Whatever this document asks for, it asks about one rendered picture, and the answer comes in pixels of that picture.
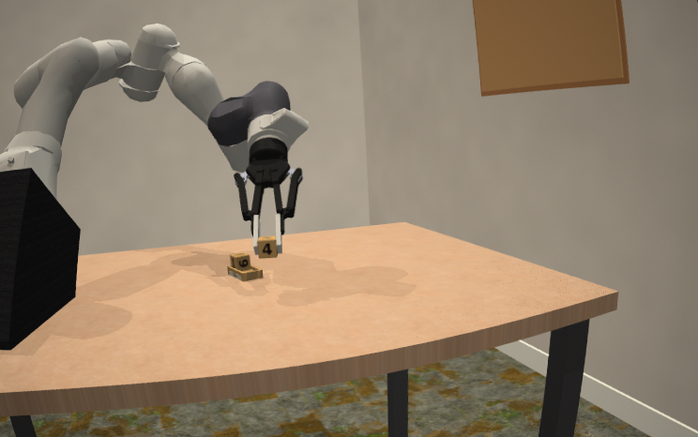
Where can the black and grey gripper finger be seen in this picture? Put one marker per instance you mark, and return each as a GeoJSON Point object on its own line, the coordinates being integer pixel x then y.
{"type": "Point", "coordinates": [252, 215]}
{"type": "Point", "coordinates": [289, 211]}

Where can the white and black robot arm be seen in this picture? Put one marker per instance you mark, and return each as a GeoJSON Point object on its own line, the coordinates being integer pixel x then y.
{"type": "Point", "coordinates": [58, 79]}

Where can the tan number cube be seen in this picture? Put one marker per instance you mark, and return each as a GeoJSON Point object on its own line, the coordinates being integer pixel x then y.
{"type": "Point", "coordinates": [240, 261]}
{"type": "Point", "coordinates": [267, 247]}

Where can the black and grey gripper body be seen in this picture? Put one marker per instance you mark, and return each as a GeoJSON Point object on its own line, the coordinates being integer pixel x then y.
{"type": "Point", "coordinates": [268, 151]}

